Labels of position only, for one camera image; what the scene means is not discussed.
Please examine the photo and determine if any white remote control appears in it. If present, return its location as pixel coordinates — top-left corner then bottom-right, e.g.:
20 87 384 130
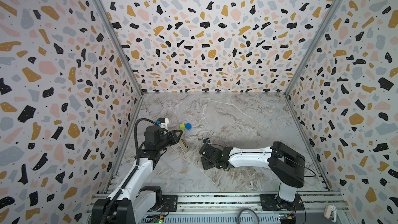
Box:
178 138 190 153

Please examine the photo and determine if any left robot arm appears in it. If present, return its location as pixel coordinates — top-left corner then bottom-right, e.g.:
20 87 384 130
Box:
88 125 183 224

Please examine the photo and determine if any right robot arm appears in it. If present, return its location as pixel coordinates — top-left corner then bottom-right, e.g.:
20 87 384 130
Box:
199 139 306 203

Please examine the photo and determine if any green cube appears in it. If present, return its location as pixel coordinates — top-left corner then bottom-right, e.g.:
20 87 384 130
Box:
179 123 186 130

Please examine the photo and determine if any blue cube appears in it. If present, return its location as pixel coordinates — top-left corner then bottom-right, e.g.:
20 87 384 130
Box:
185 123 192 130

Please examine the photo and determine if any white clip device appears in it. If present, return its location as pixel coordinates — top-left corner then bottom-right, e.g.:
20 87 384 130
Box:
323 204 337 223

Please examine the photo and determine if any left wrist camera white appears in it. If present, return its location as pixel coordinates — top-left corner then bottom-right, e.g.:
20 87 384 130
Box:
156 118 169 130

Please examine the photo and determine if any grey looped cable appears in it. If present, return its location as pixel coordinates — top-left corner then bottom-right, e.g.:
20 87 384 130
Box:
236 208 260 224

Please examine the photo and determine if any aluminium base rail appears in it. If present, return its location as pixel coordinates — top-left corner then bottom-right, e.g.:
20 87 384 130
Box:
86 192 352 224

